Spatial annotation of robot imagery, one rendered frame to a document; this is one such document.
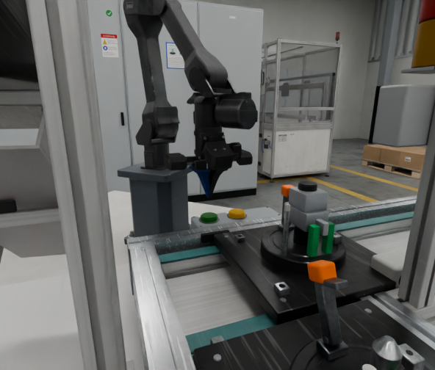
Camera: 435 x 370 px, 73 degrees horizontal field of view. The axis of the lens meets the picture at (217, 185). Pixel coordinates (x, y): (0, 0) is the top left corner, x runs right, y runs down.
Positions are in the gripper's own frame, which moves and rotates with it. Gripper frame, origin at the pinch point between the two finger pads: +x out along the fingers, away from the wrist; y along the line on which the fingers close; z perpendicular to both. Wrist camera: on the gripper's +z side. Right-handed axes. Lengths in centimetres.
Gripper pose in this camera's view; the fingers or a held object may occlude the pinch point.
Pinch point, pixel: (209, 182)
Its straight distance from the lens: 64.7
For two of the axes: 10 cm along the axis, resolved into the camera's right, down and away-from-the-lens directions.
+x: 0.0, 9.6, 2.8
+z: 3.5, 2.6, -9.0
